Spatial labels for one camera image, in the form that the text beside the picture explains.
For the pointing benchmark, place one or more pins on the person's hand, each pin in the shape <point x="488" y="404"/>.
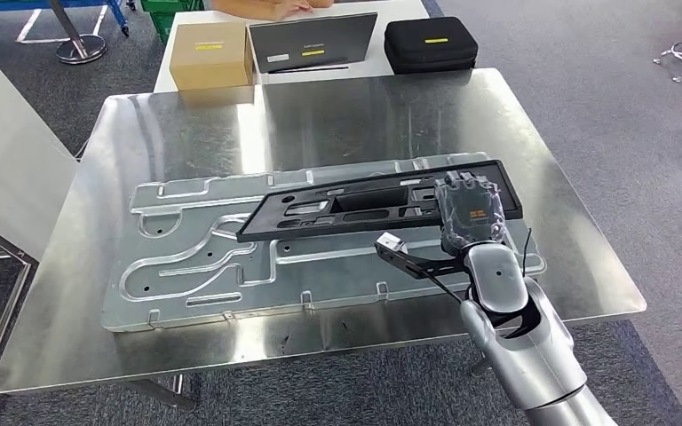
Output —
<point x="294" y="8"/>

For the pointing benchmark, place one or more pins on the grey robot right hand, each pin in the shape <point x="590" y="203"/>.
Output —
<point x="473" y="214"/>

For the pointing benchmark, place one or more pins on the black plastic plate holder part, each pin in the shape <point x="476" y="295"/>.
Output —
<point x="270" y="220"/>

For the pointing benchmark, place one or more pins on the person's forearm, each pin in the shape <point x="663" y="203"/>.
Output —
<point x="247" y="7"/>

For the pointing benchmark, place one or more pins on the steel workbench table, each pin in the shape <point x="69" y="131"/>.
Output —
<point x="347" y="117"/>

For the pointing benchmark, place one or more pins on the grey laptop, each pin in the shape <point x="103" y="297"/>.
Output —
<point x="317" y="41"/>

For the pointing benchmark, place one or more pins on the brown cardboard box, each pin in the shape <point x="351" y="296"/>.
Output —
<point x="211" y="59"/>

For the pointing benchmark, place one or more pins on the green plastic crate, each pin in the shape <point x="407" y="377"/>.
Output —
<point x="170" y="14"/>

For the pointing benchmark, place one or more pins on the black zip case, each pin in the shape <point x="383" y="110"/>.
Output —
<point x="429" y="47"/>

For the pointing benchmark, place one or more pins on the white floor tape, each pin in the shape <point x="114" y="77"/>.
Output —
<point x="29" y="26"/>

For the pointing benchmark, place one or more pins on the blue metal cart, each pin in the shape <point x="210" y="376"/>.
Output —
<point x="23" y="4"/>

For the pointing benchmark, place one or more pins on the stamped metal plate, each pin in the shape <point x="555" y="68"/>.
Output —
<point x="200" y="276"/>

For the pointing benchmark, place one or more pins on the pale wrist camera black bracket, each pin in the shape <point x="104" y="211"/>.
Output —
<point x="391" y="244"/>

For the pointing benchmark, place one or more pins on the chrome stanchion post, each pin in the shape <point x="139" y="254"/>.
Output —
<point x="79" y="50"/>

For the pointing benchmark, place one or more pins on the steel tube frame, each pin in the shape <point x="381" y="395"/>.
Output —
<point x="8" y="317"/>

